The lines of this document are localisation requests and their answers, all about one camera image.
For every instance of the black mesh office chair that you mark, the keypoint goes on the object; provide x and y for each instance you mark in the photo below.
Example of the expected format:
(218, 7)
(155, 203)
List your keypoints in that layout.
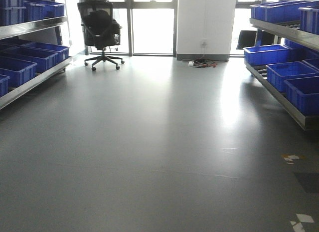
(100, 29)

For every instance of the steel shelf rack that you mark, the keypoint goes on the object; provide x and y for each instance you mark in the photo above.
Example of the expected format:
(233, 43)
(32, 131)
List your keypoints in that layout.
(31, 49)
(285, 57)

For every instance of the power strip with cables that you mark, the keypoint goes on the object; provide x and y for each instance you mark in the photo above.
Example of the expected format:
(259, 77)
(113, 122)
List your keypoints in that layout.
(200, 63)

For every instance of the left steel shelf rack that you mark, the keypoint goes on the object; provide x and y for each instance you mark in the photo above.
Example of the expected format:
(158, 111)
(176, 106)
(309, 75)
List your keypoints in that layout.
(31, 49)

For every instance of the right steel shelf rack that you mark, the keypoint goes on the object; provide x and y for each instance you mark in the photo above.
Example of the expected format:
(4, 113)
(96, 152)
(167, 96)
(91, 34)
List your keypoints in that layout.
(285, 57)

